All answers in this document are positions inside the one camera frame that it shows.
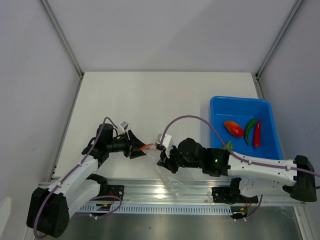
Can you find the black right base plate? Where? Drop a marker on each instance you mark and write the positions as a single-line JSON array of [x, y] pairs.
[[223, 195]]

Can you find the red chili pepper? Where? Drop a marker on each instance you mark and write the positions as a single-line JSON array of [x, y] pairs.
[[257, 135]]

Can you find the right aluminium corner post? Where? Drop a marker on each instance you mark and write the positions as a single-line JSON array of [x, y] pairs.
[[280, 36]]

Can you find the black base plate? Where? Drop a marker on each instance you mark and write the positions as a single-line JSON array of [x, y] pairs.
[[116, 191], [223, 195]]

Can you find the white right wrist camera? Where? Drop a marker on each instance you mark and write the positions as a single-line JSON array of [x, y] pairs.
[[164, 143]]

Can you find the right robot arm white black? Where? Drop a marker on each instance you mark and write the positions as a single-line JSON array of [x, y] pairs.
[[294, 176]]

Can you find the blue plastic tray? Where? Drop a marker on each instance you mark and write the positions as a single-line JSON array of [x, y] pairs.
[[242, 111]]

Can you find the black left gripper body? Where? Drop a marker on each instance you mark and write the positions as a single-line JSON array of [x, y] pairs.
[[121, 145]]

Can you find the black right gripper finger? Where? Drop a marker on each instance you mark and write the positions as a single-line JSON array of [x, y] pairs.
[[163, 164], [163, 155]]

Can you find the left aluminium corner post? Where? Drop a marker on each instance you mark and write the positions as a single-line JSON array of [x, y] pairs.
[[53, 21]]

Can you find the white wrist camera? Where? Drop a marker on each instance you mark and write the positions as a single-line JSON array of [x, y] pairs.
[[123, 126], [164, 143]]

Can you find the aluminium corner post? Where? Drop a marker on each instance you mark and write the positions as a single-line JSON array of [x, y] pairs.
[[53, 21], [280, 36]]

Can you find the green grape bunch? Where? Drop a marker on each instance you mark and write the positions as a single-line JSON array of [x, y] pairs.
[[230, 145]]

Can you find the green chili pepper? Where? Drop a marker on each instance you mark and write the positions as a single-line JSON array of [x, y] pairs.
[[249, 127]]

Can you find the orange red mango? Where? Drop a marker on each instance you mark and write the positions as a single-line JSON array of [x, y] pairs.
[[234, 129]]

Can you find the aluminium mounting rail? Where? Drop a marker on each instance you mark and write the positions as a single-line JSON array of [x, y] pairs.
[[199, 192]]

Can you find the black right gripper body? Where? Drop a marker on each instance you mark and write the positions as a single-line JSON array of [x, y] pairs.
[[175, 160]]

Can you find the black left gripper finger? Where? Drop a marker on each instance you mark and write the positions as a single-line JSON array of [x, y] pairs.
[[134, 141], [136, 153]]

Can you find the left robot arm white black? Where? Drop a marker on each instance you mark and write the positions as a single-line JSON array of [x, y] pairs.
[[52, 207]]

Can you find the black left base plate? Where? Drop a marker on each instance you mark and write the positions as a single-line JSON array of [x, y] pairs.
[[116, 191]]

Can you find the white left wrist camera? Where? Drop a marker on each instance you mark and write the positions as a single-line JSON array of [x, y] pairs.
[[123, 126]]

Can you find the clear zip bag orange zipper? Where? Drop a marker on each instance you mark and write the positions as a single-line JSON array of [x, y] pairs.
[[176, 184]]

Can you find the white slotted cable duct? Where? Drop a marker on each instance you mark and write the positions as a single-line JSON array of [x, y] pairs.
[[162, 209]]

